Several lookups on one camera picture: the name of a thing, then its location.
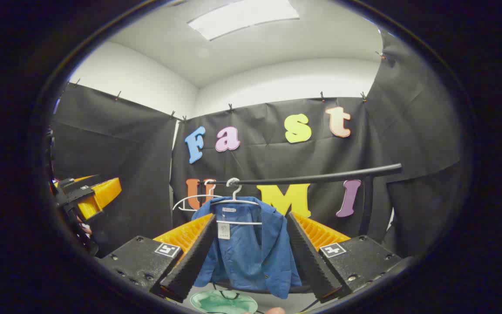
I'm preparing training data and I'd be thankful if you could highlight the ceiling light panel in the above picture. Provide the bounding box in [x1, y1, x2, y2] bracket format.
[187, 0, 300, 41]

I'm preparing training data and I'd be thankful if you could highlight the black backdrop cloth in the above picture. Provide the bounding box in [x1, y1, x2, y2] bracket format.
[51, 31, 463, 262]

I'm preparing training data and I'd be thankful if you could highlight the black clothes rack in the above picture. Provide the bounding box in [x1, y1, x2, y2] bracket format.
[210, 163, 403, 238]

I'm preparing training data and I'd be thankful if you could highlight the white plastic hanger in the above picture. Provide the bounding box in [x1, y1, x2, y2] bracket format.
[210, 177, 263, 226]
[173, 179, 225, 213]

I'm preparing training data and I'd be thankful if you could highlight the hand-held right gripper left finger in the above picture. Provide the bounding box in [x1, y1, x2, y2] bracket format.
[96, 213, 217, 304]

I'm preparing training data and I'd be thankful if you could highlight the green mesh laundry hamper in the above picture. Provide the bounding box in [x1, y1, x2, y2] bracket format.
[190, 290, 258, 314]

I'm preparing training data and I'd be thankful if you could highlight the blue shirt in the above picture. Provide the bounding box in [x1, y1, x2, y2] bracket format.
[191, 201, 302, 300]

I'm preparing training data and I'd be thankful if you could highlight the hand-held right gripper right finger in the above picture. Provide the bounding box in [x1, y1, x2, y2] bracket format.
[286, 212, 404, 304]

